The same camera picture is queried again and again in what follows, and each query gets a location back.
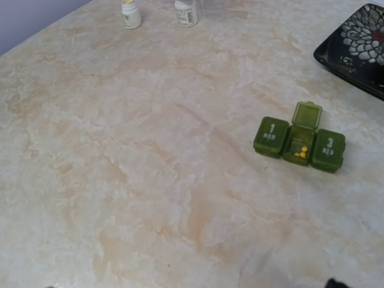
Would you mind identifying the green three-compartment pill box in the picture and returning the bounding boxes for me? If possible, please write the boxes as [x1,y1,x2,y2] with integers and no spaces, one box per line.
[253,101,346,173]

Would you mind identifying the white pill bottle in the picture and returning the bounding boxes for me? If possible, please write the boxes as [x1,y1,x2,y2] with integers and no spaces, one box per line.
[121,0,142,29]
[174,0,199,28]

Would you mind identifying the yellow pills in box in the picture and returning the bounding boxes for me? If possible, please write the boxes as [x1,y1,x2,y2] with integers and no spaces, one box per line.
[294,146,309,159]

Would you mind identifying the black floral square plate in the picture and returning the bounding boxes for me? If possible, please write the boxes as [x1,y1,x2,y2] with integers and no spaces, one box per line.
[313,4,383,100]

